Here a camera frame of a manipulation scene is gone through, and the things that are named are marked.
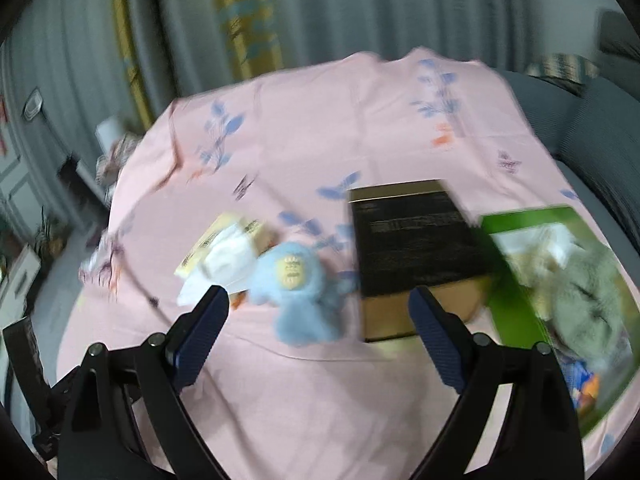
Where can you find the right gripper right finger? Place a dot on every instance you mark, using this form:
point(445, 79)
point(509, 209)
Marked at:
point(475, 366)

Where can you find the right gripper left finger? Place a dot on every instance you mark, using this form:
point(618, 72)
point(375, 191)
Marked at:
point(166, 364)

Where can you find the green knitted sock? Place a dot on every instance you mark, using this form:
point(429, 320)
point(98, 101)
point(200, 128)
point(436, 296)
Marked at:
point(583, 306)

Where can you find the tissue pack with tree print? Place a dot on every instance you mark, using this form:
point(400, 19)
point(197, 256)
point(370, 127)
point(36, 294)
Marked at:
point(536, 250)

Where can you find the blue orange snack packet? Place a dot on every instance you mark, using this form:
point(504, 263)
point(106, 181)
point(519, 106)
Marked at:
point(582, 384)

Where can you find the green cardboard box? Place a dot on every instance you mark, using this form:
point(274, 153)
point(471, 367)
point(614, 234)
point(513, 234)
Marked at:
point(512, 305)

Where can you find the black gold tin box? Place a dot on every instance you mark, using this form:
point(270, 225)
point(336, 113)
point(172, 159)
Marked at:
point(407, 235)

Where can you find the light blue plush toy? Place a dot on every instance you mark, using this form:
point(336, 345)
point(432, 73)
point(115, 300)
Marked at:
point(308, 296)

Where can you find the pink printed tablecloth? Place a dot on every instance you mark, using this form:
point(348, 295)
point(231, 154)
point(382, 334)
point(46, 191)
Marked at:
point(284, 150)

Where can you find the dark grey sofa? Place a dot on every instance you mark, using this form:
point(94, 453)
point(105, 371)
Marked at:
point(594, 137)

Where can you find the striped cushion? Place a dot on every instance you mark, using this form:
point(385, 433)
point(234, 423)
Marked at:
point(569, 72)

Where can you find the grey curtain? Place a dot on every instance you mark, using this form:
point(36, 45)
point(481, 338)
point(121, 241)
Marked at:
point(68, 64)

